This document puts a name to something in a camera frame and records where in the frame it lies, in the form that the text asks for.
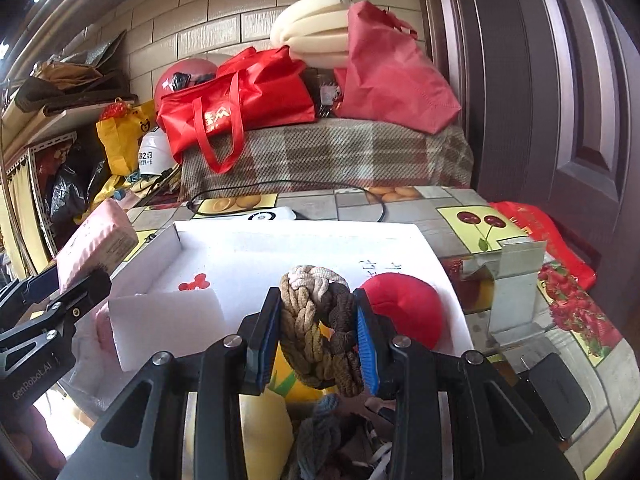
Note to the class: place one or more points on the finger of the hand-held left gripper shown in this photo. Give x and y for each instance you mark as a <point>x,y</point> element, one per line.
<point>35,284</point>
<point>80,292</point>

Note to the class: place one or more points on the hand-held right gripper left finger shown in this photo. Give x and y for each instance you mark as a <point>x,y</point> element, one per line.
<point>262,347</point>

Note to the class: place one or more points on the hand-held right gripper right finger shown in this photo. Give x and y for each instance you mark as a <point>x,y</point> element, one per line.
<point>367,352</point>

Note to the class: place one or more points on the brown braided hair scrunchie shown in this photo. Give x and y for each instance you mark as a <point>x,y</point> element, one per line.
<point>310,345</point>

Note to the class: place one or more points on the pink tissue packet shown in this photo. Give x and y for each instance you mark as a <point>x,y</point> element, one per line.
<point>95,240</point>

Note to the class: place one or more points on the white cardboard box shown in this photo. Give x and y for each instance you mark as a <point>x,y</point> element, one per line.
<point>300,250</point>

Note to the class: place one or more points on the person's left hand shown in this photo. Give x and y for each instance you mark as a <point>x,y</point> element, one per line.
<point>25,440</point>

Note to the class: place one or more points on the pink sponge block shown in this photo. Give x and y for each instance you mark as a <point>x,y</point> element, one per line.
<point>102,332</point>

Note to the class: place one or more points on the red plush ball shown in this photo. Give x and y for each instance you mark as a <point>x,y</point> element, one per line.
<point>405,310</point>

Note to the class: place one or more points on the grey blue hair scrunchie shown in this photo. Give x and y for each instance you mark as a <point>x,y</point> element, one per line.
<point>320,425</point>

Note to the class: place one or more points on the black white patterned scrunchie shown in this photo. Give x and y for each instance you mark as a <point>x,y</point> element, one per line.
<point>372,440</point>

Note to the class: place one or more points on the black plastic bag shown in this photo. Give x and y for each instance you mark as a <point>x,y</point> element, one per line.
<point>65,185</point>

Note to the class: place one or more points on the metal storage shelf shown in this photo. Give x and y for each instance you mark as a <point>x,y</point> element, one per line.
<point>30,160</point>

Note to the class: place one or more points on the white helmet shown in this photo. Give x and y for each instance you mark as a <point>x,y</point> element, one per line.
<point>152,152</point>

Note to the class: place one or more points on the yellow plastic bag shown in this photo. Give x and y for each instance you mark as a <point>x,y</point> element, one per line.
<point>117,135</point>

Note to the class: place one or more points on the black cube charger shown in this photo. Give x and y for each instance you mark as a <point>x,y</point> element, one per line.
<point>555,395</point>

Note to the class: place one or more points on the plaid blanket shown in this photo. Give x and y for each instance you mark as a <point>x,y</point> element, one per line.
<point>325,155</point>

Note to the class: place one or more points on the flat red plastic bag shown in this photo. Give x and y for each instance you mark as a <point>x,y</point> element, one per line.
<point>545,240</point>

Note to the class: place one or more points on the pink helmet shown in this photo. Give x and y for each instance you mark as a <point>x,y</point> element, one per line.
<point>182,72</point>

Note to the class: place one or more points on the red tote bag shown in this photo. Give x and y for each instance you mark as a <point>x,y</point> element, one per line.
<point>250,95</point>

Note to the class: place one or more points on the pink-red nonwoven bag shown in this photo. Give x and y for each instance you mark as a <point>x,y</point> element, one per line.
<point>390,70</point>

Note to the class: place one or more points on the white foam tubes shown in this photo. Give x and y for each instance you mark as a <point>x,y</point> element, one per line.
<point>310,30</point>

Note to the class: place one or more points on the brown metal door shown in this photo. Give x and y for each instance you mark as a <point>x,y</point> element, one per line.
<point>550,85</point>

